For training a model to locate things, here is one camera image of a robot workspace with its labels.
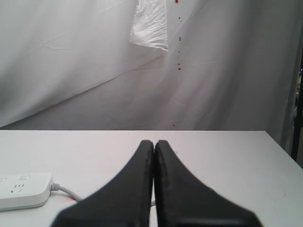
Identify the white five-outlet power strip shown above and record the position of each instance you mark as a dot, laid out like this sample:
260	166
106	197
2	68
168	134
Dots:
24	191

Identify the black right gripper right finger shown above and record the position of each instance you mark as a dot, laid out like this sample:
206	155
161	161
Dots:
184	201

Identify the grey backdrop cloth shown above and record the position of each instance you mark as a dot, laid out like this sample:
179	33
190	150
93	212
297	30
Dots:
69	64

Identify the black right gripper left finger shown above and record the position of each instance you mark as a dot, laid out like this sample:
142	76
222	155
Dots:
125	201

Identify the white crumpled plastic sheet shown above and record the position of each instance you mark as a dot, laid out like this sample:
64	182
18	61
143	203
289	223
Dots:
149	26

